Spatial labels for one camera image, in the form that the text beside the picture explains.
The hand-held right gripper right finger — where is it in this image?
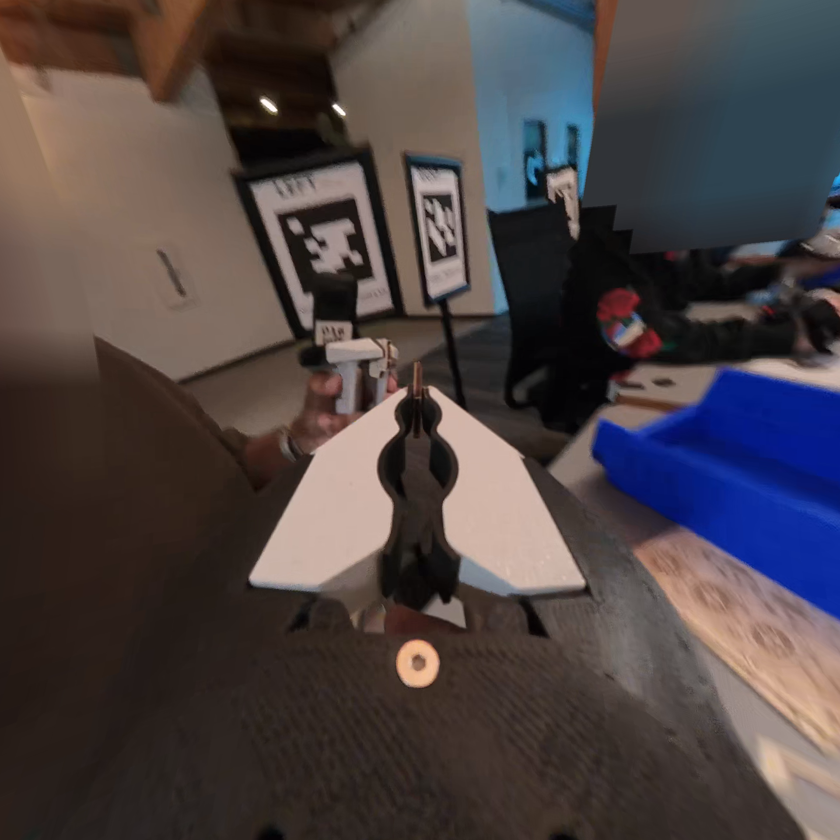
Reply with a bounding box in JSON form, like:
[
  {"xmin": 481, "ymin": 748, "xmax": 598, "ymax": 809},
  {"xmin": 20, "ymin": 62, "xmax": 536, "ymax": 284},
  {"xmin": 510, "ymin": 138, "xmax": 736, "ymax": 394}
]
[{"xmin": 420, "ymin": 387, "xmax": 587, "ymax": 634}]

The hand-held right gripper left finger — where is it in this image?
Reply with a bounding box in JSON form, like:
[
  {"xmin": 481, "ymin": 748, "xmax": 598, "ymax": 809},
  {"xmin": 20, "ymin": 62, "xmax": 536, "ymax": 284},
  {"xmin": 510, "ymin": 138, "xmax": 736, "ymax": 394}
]
[{"xmin": 249, "ymin": 386, "xmax": 414, "ymax": 601}]

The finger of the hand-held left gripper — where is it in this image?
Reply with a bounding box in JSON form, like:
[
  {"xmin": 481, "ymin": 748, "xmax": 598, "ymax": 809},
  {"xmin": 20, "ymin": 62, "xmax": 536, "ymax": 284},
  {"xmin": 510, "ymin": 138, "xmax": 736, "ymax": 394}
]
[
  {"xmin": 367, "ymin": 338, "xmax": 399, "ymax": 408},
  {"xmin": 326, "ymin": 340, "xmax": 383, "ymax": 414}
]

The person's left forearm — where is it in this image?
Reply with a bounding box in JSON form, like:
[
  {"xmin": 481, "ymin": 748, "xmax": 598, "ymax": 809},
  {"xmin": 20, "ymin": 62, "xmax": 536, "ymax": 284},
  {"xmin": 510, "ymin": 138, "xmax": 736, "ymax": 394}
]
[{"xmin": 243, "ymin": 433, "xmax": 290, "ymax": 490}]

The person's left hand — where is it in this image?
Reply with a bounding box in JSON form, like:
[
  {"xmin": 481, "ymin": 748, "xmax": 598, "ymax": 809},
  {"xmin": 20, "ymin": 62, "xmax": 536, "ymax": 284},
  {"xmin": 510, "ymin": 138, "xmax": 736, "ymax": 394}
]
[{"xmin": 292, "ymin": 374, "xmax": 401, "ymax": 455}]

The large framed marker poster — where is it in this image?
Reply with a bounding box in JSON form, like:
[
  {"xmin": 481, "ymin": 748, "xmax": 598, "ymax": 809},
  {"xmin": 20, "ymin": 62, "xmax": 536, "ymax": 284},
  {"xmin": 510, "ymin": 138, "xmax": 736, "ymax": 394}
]
[{"xmin": 233, "ymin": 150, "xmax": 404, "ymax": 339}]

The black office chair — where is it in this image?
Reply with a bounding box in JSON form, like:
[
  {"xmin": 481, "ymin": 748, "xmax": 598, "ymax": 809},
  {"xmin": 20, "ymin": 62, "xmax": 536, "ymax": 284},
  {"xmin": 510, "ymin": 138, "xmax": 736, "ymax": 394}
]
[{"xmin": 489, "ymin": 206, "xmax": 592, "ymax": 411}]

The person's brown clothing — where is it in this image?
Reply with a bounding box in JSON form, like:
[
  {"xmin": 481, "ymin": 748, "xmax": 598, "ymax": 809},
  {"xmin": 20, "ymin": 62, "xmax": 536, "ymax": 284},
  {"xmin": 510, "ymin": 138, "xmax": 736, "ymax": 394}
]
[{"xmin": 0, "ymin": 335, "xmax": 290, "ymax": 840}]

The blue storage bin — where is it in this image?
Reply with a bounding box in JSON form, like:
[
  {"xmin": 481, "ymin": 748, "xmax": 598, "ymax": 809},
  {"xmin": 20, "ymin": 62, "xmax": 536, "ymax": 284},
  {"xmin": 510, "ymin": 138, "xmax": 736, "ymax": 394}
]
[{"xmin": 592, "ymin": 367, "xmax": 840, "ymax": 621}]

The small framed poster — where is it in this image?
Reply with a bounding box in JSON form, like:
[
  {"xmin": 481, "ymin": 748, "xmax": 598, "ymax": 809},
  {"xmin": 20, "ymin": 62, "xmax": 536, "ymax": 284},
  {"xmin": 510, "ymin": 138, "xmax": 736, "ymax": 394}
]
[{"xmin": 546, "ymin": 167, "xmax": 581, "ymax": 240}]

